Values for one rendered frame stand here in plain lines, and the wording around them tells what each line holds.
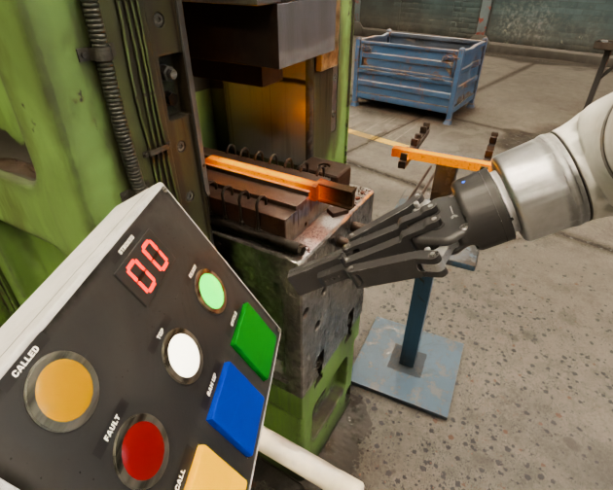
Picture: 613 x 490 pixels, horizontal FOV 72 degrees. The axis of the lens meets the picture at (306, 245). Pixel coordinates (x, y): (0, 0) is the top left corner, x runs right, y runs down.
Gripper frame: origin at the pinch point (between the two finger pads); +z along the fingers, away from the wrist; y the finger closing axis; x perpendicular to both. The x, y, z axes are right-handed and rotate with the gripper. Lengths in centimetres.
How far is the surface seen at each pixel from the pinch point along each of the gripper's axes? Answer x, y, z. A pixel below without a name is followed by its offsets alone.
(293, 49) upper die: 18.4, 39.1, -1.8
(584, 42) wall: -252, 721, -276
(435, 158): -27, 72, -15
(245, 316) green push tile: -2.7, 1.0, 12.6
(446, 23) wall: -152, 861, -116
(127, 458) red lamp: 4.5, -21.4, 13.0
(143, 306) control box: 9.8, -9.2, 13.4
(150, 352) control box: 6.9, -12.5, 13.4
